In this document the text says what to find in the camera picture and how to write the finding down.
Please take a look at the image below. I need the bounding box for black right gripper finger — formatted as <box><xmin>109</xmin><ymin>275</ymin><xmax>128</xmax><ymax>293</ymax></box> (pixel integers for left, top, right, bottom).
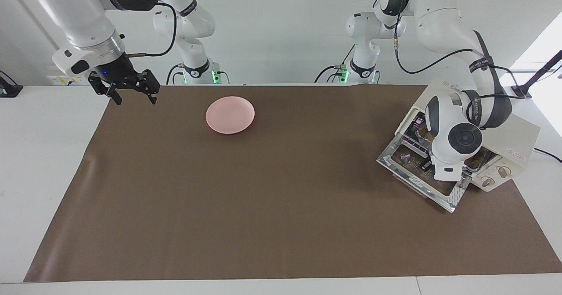
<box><xmin>137</xmin><ymin>69</ymin><xmax>160</xmax><ymax>105</ymax></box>
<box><xmin>89</xmin><ymin>72</ymin><xmax>123</xmax><ymax>106</ymax></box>

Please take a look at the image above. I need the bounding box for glass oven door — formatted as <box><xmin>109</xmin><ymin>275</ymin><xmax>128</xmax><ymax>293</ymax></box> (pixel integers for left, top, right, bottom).
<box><xmin>376</xmin><ymin>138</ymin><xmax>472</xmax><ymax>213</ymax></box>

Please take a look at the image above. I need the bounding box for white toaster oven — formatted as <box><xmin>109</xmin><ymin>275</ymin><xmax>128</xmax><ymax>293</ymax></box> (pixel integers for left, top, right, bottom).
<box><xmin>395</xmin><ymin>79</ymin><xmax>541</xmax><ymax>193</ymax></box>

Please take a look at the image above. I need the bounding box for pink round plate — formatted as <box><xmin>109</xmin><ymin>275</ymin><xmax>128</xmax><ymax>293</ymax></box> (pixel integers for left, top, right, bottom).
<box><xmin>205</xmin><ymin>96</ymin><xmax>256</xmax><ymax>135</ymax></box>

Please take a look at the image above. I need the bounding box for black pole stand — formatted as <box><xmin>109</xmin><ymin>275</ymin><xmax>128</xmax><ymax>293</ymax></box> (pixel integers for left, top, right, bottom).
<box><xmin>512</xmin><ymin>49</ymin><xmax>562</xmax><ymax>99</ymax></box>

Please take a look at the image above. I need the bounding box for brown table mat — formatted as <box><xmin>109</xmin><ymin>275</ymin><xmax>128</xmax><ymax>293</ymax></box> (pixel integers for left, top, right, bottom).
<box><xmin>23</xmin><ymin>84</ymin><xmax>562</xmax><ymax>283</ymax></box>

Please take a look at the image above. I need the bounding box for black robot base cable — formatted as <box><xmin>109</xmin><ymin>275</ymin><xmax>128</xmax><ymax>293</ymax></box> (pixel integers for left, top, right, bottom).
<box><xmin>166</xmin><ymin>64</ymin><xmax>184</xmax><ymax>85</ymax></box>
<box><xmin>314</xmin><ymin>44</ymin><xmax>355</xmax><ymax>84</ymax></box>

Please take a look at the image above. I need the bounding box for metal oven wire rack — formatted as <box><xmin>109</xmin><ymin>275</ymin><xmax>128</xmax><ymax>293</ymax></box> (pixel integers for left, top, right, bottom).
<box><xmin>405</xmin><ymin>115</ymin><xmax>429</xmax><ymax>151</ymax></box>

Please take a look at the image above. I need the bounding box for white wall socket strip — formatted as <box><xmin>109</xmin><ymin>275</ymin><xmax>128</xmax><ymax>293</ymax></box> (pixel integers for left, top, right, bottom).
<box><xmin>47</xmin><ymin>73</ymin><xmax>93</xmax><ymax>86</ymax></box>

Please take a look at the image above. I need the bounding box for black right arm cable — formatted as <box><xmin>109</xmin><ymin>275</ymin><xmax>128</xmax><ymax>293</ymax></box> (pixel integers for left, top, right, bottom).
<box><xmin>124</xmin><ymin>1</ymin><xmax>177</xmax><ymax>58</ymax></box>

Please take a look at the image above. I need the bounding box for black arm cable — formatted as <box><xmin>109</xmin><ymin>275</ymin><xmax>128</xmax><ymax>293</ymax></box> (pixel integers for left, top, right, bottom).
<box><xmin>372</xmin><ymin>0</ymin><xmax>527</xmax><ymax>124</ymax></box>
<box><xmin>124</xmin><ymin>1</ymin><xmax>177</xmax><ymax>58</ymax></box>

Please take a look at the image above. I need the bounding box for black bracket mount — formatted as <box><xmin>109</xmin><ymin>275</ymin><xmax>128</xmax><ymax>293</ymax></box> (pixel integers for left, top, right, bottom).
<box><xmin>0</xmin><ymin>70</ymin><xmax>23</xmax><ymax>98</ymax></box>

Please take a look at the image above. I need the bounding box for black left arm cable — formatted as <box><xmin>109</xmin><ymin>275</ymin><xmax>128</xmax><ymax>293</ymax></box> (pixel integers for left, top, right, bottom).
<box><xmin>372</xmin><ymin>0</ymin><xmax>527</xmax><ymax>124</ymax></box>

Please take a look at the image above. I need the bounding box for black oven power cord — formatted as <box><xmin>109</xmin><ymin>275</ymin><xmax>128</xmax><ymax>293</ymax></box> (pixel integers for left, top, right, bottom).
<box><xmin>533</xmin><ymin>148</ymin><xmax>562</xmax><ymax>164</ymax></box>

